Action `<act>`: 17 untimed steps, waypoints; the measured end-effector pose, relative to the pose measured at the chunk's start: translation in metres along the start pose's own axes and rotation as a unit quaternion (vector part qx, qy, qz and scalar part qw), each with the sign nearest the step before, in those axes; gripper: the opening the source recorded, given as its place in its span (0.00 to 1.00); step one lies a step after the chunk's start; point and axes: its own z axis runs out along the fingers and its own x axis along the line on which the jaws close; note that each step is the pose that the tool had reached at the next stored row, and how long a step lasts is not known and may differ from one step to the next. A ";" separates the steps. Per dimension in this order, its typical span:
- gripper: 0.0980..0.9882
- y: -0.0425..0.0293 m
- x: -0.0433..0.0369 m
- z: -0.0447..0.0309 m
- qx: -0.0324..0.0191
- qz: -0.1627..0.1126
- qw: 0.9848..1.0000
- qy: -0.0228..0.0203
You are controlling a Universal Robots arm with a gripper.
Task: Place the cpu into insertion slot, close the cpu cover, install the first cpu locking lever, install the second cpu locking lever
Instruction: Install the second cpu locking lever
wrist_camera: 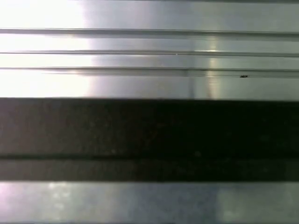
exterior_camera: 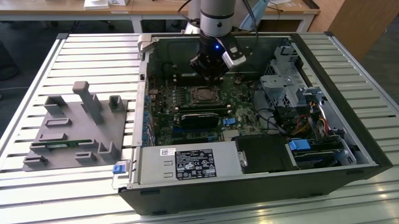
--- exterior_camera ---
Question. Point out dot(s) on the small white box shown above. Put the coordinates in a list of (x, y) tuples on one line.
[(118, 2)]

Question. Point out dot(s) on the black RAM slot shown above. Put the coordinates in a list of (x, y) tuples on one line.
[(187, 81)]

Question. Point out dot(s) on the black RAM stick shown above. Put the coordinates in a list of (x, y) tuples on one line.
[(202, 107)]

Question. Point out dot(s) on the wooden cabinet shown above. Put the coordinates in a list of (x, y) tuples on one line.
[(358, 23)]

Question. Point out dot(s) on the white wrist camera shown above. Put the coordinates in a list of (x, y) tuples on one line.
[(234, 58)]

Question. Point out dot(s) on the wooden desk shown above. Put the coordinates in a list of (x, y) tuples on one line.
[(47, 10)]

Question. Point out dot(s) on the black hard disk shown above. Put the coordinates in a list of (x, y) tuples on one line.
[(315, 157)]

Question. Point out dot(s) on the large white box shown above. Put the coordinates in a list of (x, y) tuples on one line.
[(95, 4)]

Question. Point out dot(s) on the small silver heatsink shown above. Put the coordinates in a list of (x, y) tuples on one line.
[(230, 135)]

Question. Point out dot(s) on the green motherboard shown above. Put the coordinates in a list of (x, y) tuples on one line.
[(243, 109)]

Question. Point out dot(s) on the silver drive cage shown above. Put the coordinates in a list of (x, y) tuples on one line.
[(274, 81)]

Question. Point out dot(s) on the silver CPU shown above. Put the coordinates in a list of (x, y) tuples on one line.
[(205, 93)]

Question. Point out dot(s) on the silver disk bay bracket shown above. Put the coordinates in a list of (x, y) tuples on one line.
[(330, 109)]

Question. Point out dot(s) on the black plastic shroud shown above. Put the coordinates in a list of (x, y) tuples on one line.
[(265, 151)]

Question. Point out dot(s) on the blue disk carrier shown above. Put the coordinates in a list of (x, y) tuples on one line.
[(299, 145)]

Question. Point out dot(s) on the blue case latch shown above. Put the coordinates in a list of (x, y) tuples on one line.
[(118, 169)]

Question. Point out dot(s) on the black PC case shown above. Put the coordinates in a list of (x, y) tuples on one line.
[(218, 198)]

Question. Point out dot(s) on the blue board connector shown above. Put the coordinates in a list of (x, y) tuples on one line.
[(229, 121)]

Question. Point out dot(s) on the green RAM stick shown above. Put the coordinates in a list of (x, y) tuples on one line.
[(72, 142)]

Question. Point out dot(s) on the black graphics card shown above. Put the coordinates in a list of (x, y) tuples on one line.
[(199, 121)]

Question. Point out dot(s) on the silver power supply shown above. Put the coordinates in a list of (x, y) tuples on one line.
[(150, 163)]

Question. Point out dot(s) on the CPU socket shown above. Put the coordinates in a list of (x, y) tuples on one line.
[(193, 102)]

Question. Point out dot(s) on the grey parts rack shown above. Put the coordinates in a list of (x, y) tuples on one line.
[(71, 130)]

